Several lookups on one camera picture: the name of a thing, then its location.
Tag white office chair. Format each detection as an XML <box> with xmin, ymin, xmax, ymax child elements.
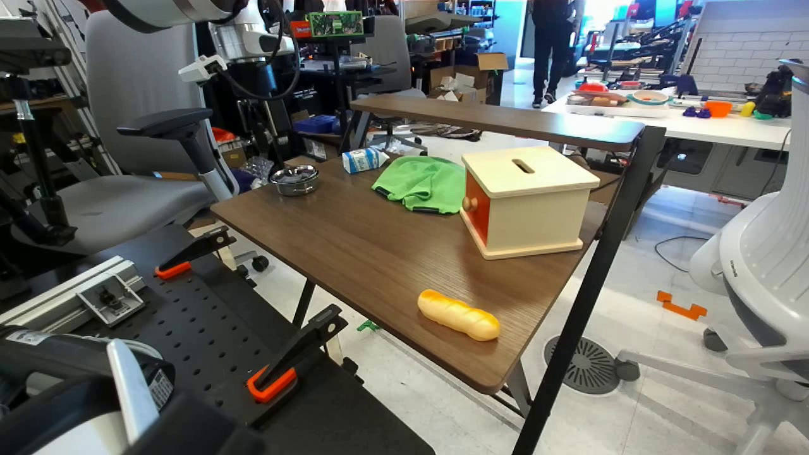
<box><xmin>618</xmin><ymin>55</ymin><xmax>809</xmax><ymax>455</ymax></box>

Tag small blue white milk carton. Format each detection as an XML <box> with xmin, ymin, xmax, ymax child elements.
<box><xmin>340</xmin><ymin>146</ymin><xmax>392</xmax><ymax>178</ymax></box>

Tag yellow toy bread loaf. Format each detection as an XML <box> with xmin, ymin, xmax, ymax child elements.
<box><xmin>416</xmin><ymin>286</ymin><xmax>503</xmax><ymax>343</ymax></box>

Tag raised brown wooden shelf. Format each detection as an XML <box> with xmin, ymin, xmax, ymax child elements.
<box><xmin>352</xmin><ymin>93</ymin><xmax>667</xmax><ymax>152</ymax></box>

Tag black clamp with orange handle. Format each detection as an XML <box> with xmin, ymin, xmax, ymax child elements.
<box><xmin>245</xmin><ymin>303</ymin><xmax>349</xmax><ymax>406</ymax></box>
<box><xmin>153</xmin><ymin>226</ymin><xmax>239</xmax><ymax>284</ymax></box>

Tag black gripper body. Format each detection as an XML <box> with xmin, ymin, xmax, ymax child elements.
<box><xmin>227</xmin><ymin>51</ymin><xmax>289</xmax><ymax>109</ymax></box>

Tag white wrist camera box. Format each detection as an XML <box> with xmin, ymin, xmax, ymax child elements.
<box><xmin>178</xmin><ymin>54</ymin><xmax>231</xmax><ymax>85</ymax></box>

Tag steel pot lid with knob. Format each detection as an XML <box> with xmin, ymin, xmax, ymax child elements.
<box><xmin>270</xmin><ymin>161</ymin><xmax>318</xmax><ymax>186</ymax></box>

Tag black object on white table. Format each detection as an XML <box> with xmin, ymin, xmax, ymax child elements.
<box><xmin>753</xmin><ymin>63</ymin><xmax>797</xmax><ymax>122</ymax></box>

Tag green circuit board panel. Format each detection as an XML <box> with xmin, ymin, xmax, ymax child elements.
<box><xmin>303</xmin><ymin>8</ymin><xmax>368</xmax><ymax>40</ymax></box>

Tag round black floor grate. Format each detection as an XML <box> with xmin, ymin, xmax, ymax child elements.
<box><xmin>542</xmin><ymin>337</ymin><xmax>623</xmax><ymax>396</ymax></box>

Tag white table with toys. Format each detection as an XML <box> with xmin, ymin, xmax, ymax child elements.
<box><xmin>542</xmin><ymin>83</ymin><xmax>795</xmax><ymax>154</ymax></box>

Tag standing person in black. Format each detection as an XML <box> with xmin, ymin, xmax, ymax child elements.
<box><xmin>529</xmin><ymin>0</ymin><xmax>586</xmax><ymax>112</ymax></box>

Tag grey office chair with armrest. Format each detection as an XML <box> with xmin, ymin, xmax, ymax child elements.
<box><xmin>0</xmin><ymin>8</ymin><xmax>247</xmax><ymax>256</ymax></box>

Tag white grid partition panel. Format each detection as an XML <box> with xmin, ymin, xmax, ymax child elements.
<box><xmin>689</xmin><ymin>0</ymin><xmax>809</xmax><ymax>95</ymax></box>

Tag thin dark floor cable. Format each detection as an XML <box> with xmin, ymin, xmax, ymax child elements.
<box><xmin>652</xmin><ymin>233</ymin><xmax>720</xmax><ymax>279</ymax></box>

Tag wooden box with red drawer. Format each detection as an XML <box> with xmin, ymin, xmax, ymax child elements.
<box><xmin>459</xmin><ymin>143</ymin><xmax>603</xmax><ymax>260</ymax></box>

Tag red toy bowl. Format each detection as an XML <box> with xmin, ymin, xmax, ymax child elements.
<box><xmin>575</xmin><ymin>78</ymin><xmax>613</xmax><ymax>99</ymax></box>

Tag silver aluminium rail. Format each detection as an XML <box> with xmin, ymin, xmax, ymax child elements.
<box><xmin>0</xmin><ymin>253</ymin><xmax>150</xmax><ymax>334</ymax></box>

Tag black perforated mounting board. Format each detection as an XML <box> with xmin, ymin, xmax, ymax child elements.
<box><xmin>83</xmin><ymin>222</ymin><xmax>437</xmax><ymax>455</ymax></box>

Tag wooden folding table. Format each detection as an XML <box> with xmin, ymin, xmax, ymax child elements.
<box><xmin>289</xmin><ymin>124</ymin><xmax>667</xmax><ymax>455</ymax></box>

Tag green cloth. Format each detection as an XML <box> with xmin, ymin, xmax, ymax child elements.
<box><xmin>369</xmin><ymin>154</ymin><xmax>469</xmax><ymax>217</ymax></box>

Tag grey chair back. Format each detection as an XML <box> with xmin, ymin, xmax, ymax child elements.
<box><xmin>362</xmin><ymin>9</ymin><xmax>418</xmax><ymax>95</ymax></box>

